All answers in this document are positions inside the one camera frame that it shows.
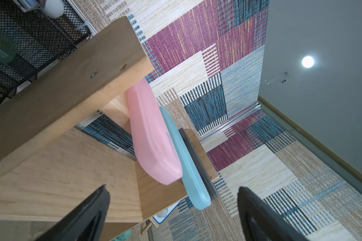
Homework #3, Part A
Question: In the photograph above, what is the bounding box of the green tray on rack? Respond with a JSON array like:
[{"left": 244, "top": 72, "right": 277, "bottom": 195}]
[{"left": 0, "top": 29, "right": 18, "bottom": 64}]

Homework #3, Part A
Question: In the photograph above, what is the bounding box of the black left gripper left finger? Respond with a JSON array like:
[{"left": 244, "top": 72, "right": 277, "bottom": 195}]
[{"left": 37, "top": 184, "right": 111, "bottom": 241}]

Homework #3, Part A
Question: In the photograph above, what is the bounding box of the wooden two-tier shelf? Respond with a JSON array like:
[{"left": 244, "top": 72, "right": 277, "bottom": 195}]
[{"left": 0, "top": 15, "right": 220, "bottom": 241}]

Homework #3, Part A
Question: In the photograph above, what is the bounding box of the white round device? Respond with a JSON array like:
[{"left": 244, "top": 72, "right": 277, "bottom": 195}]
[{"left": 42, "top": 0, "right": 64, "bottom": 19}]

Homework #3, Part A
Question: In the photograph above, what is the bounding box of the black wire mesh rack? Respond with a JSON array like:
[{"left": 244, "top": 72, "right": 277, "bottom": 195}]
[{"left": 0, "top": 1, "right": 92, "bottom": 105}]

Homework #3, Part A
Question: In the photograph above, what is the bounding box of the wooden easel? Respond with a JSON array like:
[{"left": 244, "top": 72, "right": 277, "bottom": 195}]
[{"left": 141, "top": 219, "right": 154, "bottom": 235}]

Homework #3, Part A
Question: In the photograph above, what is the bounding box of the black pencil case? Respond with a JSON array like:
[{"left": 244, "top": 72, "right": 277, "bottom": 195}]
[{"left": 179, "top": 128, "right": 219, "bottom": 200}]

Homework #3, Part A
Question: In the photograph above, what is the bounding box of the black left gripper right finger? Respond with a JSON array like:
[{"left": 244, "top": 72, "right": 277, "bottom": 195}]
[{"left": 237, "top": 187, "right": 307, "bottom": 241}]

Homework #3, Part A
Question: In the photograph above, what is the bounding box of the whiteboard with blue frame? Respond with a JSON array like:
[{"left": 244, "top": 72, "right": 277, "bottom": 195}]
[{"left": 152, "top": 201, "right": 180, "bottom": 224}]

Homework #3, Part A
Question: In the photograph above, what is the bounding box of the light blue pencil case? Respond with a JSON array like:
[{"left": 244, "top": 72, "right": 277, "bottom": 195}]
[{"left": 159, "top": 106, "right": 211, "bottom": 210}]

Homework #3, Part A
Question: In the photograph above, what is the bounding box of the pink pencil case shelf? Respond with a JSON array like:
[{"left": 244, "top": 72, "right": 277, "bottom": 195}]
[{"left": 126, "top": 79, "right": 183, "bottom": 185}]

